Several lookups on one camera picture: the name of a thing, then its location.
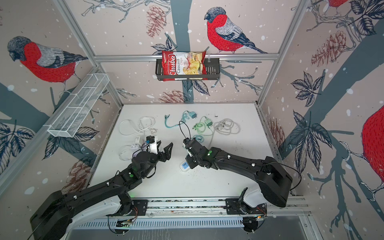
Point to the red cassava chips bag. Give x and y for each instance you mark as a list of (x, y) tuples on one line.
[(182, 63)]

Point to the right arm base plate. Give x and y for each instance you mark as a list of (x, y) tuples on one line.
[(236, 207)]

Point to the white power strip blue outlets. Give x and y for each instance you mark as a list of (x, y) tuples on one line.
[(184, 167)]

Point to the green charger adapter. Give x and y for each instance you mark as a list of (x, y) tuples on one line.
[(208, 122)]

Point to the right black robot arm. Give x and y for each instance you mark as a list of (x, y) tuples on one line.
[(274, 181)]

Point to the white wire mesh basket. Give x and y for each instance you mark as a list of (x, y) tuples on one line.
[(71, 118)]

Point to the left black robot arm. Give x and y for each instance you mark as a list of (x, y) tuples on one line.
[(60, 213)]

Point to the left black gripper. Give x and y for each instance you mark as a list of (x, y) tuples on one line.
[(167, 154)]

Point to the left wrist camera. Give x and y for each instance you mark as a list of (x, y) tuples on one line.
[(152, 146)]

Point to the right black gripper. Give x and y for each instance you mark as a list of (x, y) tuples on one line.
[(188, 159)]

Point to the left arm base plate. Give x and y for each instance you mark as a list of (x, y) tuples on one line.
[(132, 207)]

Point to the black wall basket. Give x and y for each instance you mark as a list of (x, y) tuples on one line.
[(212, 68)]

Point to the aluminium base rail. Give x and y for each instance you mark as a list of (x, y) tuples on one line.
[(185, 207)]

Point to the teal charger adapter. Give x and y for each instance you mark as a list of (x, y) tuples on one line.
[(193, 115)]

